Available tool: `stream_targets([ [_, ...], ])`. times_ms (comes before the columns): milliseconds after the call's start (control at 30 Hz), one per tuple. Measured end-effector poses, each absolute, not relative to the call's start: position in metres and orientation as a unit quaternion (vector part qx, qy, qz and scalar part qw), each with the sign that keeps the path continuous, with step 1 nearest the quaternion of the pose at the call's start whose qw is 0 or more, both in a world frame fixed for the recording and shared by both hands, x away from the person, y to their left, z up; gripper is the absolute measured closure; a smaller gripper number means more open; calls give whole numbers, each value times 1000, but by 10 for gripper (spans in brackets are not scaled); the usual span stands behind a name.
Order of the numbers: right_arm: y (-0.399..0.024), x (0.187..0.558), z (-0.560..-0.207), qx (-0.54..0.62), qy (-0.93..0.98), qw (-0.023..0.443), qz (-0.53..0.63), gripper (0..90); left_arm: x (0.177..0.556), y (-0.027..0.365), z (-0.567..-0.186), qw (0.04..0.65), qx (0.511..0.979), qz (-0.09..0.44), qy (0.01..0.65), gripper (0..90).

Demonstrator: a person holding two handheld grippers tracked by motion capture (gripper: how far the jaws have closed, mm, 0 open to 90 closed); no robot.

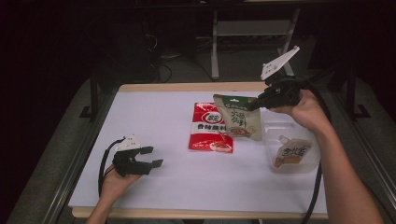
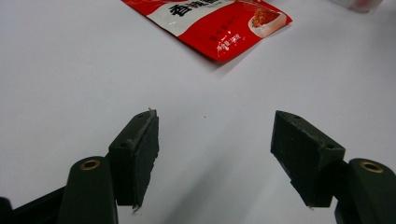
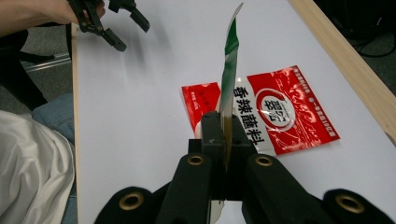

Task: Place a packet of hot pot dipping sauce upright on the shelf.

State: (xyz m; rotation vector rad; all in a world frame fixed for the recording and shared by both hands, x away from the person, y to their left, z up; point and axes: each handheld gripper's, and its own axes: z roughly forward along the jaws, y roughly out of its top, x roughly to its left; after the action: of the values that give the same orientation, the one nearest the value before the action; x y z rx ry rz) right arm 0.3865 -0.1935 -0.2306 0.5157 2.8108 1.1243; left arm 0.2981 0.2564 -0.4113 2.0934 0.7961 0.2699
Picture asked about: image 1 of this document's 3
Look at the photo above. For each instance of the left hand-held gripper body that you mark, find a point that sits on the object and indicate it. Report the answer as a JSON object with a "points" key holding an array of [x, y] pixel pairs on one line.
{"points": [[129, 165]]}

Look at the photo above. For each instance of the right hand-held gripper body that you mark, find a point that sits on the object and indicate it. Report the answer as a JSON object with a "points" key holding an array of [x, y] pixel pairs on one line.
{"points": [[281, 93]]}

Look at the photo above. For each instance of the green and beige sauce pouch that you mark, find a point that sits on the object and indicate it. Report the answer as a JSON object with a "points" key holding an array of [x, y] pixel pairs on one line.
{"points": [[241, 119]]}

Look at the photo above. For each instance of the clear plastic container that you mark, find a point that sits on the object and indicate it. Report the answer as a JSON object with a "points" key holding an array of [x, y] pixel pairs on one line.
{"points": [[277, 124]]}

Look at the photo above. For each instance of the small spouted sauce pouch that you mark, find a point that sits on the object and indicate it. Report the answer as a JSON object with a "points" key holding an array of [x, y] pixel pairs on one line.
{"points": [[292, 154]]}

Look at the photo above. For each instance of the person's left hand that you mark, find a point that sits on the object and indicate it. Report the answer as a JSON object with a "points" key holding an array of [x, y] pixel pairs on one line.
{"points": [[116, 185]]}

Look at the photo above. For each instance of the person's right hand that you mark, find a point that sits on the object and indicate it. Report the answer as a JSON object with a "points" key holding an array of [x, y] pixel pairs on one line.
{"points": [[306, 112]]}

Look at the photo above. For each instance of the white table mat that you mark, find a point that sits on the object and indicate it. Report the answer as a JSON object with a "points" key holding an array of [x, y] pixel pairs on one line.
{"points": [[140, 118]]}

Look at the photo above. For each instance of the red and white seasoning pouch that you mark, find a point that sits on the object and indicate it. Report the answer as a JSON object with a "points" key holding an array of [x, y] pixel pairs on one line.
{"points": [[205, 130]]}

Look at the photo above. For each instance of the black metal stand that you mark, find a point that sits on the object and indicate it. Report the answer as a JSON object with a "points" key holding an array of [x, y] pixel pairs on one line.
{"points": [[94, 99], [351, 99]]}

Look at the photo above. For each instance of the aluminium rail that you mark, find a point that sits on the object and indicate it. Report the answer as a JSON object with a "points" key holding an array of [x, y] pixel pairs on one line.
{"points": [[73, 168], [373, 161]]}

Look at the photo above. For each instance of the white metal desk frame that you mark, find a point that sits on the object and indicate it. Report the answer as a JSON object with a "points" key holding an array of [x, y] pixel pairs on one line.
{"points": [[249, 28]]}

